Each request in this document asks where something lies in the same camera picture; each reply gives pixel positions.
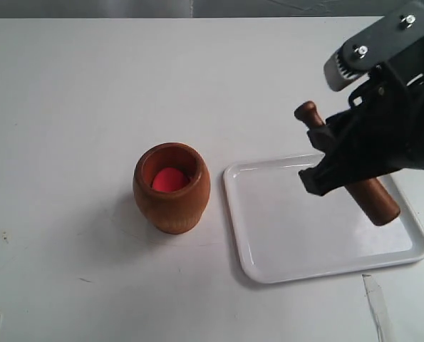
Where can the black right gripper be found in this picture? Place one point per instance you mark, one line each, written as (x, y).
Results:
(383, 130)

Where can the brown wooden pestle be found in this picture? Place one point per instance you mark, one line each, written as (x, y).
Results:
(370, 195)

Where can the wooden mortar cup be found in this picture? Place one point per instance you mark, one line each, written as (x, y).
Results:
(172, 212)

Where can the red ball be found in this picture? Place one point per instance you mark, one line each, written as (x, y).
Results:
(170, 179)

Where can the white plastic tray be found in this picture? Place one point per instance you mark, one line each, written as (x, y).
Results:
(283, 233)

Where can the clear tape strip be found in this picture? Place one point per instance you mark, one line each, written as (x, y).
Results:
(378, 309)

